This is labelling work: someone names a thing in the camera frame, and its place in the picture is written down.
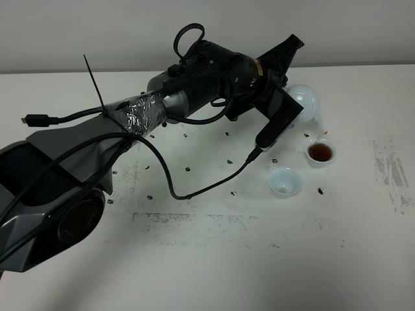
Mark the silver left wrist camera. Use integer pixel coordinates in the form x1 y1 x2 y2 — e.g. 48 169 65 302
255 115 300 152

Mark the light blue porcelain teapot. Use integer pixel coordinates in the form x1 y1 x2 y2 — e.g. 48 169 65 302
286 84 327 137

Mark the light blue teacup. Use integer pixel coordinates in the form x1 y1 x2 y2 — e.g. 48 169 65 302
268 167 303 199
305 138 337 168

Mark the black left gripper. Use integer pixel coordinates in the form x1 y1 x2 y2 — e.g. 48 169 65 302
226 34 305 153

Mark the black cable tie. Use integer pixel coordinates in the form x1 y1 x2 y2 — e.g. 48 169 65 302
83 54 107 114

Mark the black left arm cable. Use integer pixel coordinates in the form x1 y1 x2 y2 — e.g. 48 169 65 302
0 23 263 263

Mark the near light blue teacup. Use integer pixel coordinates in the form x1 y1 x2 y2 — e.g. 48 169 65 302
268 167 303 199

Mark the far light blue teacup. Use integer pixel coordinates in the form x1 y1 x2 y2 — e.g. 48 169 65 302
305 138 337 168

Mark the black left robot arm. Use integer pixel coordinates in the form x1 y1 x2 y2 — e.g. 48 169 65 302
1 35 303 272

